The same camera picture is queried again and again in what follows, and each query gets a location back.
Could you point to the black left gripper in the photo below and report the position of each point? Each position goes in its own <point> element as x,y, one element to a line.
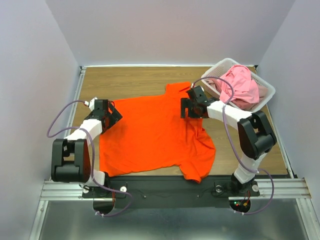
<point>115,117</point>

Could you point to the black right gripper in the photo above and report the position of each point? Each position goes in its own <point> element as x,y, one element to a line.
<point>185,108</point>

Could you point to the orange t shirt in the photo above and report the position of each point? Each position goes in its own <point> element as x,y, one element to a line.
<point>153,135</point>

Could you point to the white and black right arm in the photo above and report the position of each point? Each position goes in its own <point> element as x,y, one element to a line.
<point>250,133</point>

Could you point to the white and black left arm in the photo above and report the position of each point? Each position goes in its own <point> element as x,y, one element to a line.
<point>73,157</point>

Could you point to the white perforated plastic basket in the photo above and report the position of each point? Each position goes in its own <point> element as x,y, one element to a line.
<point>221,68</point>

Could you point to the dusty pink t shirt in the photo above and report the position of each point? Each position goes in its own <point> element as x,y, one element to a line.
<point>225,93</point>

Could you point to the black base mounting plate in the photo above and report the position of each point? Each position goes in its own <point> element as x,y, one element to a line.
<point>155,192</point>

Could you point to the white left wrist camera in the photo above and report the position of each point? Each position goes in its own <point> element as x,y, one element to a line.
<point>91,104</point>

